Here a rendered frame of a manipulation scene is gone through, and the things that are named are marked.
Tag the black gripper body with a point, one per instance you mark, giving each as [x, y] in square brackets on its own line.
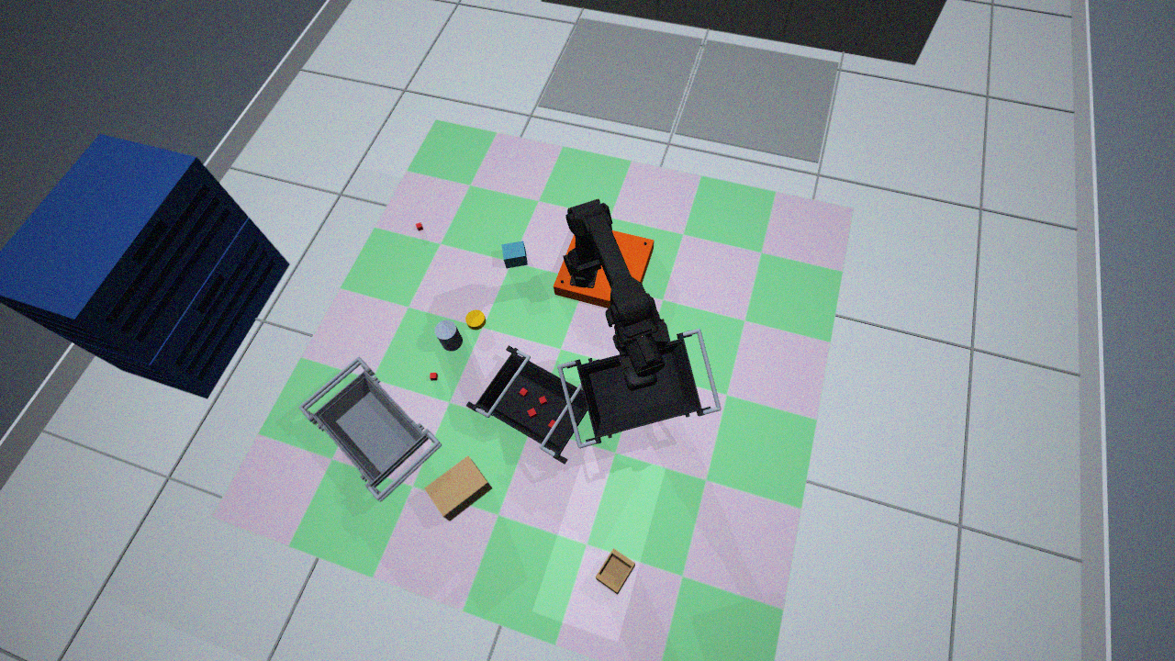
[632, 380]

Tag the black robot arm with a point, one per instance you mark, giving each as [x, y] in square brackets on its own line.
[634, 312]

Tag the yellow cylinder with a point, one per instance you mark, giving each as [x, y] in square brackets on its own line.
[475, 320]

